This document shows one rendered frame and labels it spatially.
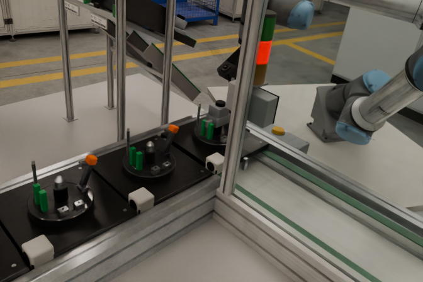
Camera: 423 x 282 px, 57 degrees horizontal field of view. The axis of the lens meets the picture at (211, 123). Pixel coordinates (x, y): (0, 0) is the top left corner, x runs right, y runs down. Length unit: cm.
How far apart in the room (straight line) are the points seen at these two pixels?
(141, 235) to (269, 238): 30
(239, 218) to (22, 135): 79
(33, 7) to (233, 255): 438
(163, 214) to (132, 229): 8
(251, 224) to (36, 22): 440
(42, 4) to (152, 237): 433
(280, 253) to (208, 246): 18
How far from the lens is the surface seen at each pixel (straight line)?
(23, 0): 502
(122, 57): 112
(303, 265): 95
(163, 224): 95
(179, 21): 131
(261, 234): 98
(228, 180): 98
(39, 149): 137
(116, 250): 89
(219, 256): 100
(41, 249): 85
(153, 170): 100
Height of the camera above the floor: 160
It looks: 29 degrees down
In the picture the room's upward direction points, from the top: 7 degrees clockwise
